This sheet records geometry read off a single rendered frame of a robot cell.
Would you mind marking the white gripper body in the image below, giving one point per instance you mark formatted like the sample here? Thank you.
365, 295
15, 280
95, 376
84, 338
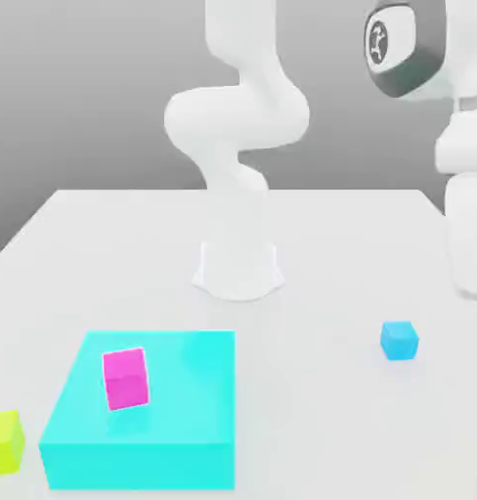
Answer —
469, 234

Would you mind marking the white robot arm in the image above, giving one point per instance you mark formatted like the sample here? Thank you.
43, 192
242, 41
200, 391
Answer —
238, 117

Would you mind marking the small blue cube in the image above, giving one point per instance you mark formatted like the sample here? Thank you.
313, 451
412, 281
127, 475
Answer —
398, 340

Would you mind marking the small magenta cube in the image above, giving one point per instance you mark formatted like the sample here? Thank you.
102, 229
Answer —
126, 381

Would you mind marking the small lime cube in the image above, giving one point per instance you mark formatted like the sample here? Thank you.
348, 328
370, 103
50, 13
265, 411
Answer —
2, 443

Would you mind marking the large cyan box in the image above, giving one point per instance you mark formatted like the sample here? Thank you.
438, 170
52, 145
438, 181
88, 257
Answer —
176, 449

